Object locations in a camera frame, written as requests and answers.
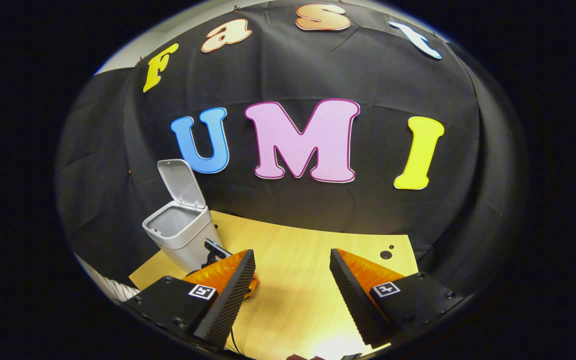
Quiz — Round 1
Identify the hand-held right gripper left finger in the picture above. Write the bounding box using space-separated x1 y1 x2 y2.
119 248 257 351

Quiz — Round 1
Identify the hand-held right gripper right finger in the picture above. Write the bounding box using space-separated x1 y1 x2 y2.
329 248 467 349

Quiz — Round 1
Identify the white desktop garbage bin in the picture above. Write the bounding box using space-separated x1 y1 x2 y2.
142 159 224 273

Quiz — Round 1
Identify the wooden desktop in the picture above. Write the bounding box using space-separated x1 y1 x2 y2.
129 210 419 360

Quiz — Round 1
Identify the black backdrop cloth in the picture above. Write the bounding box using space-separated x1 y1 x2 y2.
55 2 529 301

